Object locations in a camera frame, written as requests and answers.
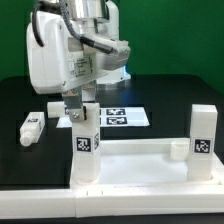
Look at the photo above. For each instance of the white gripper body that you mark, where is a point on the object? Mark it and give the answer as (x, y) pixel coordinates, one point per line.
(63, 63)

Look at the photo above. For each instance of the white L-shaped fence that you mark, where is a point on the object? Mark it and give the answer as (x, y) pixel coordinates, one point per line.
(111, 201)

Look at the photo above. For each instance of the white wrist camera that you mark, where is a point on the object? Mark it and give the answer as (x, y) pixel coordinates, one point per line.
(111, 54)

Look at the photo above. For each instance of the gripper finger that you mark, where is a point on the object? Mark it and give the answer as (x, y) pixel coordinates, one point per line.
(89, 92)
(73, 100)

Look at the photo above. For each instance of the white paper marker sheet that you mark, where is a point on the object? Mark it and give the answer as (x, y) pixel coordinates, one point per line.
(123, 117)

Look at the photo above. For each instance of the white desk top tray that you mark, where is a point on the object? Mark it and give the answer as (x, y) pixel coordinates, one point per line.
(137, 163)

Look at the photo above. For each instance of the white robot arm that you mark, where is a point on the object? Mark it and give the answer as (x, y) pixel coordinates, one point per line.
(82, 18)

